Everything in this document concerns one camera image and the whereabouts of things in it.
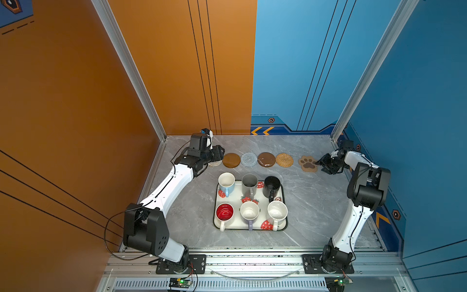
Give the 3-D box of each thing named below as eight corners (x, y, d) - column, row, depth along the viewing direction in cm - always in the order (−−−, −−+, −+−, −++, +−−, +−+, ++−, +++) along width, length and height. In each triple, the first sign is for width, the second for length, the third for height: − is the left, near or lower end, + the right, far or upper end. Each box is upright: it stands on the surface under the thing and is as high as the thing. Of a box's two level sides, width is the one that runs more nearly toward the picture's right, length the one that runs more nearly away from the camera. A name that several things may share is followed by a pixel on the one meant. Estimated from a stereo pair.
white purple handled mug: (248, 232, 83) (249, 226, 76) (239, 211, 89) (239, 204, 83) (263, 225, 85) (265, 219, 78) (253, 205, 91) (254, 198, 84)
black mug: (264, 204, 91) (266, 196, 84) (262, 185, 98) (264, 176, 91) (278, 204, 91) (282, 196, 84) (276, 185, 98) (279, 176, 91)
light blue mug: (218, 201, 93) (216, 192, 85) (220, 182, 100) (218, 172, 92) (234, 201, 93) (234, 192, 85) (235, 182, 100) (234, 172, 92)
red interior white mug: (210, 221, 86) (208, 215, 80) (225, 206, 91) (224, 199, 84) (223, 233, 82) (221, 228, 76) (237, 217, 87) (237, 210, 81)
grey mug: (241, 202, 92) (241, 191, 83) (241, 185, 99) (241, 173, 90) (257, 202, 92) (259, 191, 83) (256, 185, 99) (257, 173, 90)
